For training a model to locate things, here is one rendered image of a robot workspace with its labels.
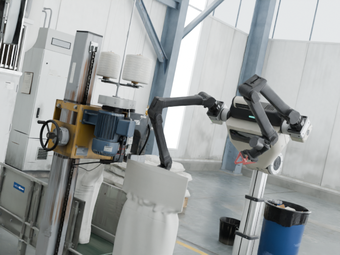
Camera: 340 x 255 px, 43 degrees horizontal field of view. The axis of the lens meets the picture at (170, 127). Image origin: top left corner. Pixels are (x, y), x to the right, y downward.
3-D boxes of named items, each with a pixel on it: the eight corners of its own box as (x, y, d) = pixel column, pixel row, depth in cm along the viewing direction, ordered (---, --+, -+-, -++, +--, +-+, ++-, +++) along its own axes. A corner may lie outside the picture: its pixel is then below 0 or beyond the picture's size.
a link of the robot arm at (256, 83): (265, 74, 211) (251, 68, 219) (248, 96, 212) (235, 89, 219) (302, 115, 241) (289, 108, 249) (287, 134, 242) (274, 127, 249)
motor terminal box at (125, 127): (133, 141, 251) (136, 121, 250) (126, 141, 241) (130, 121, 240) (120, 138, 253) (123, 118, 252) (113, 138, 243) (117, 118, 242)
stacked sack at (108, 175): (145, 184, 619) (147, 174, 618) (114, 186, 564) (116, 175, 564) (123, 177, 643) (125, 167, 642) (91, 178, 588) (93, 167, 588)
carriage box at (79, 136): (113, 160, 273) (122, 111, 271) (69, 158, 247) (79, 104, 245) (88, 151, 289) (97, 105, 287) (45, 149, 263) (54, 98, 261)
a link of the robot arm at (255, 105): (257, 88, 212) (243, 81, 220) (249, 96, 212) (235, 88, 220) (282, 139, 241) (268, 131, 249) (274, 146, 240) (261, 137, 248)
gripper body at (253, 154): (242, 151, 246) (252, 143, 242) (251, 152, 254) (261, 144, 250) (248, 160, 243) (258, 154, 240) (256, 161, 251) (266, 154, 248)
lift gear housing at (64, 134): (67, 147, 250) (71, 128, 250) (59, 146, 246) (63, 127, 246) (56, 143, 257) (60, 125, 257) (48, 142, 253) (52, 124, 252)
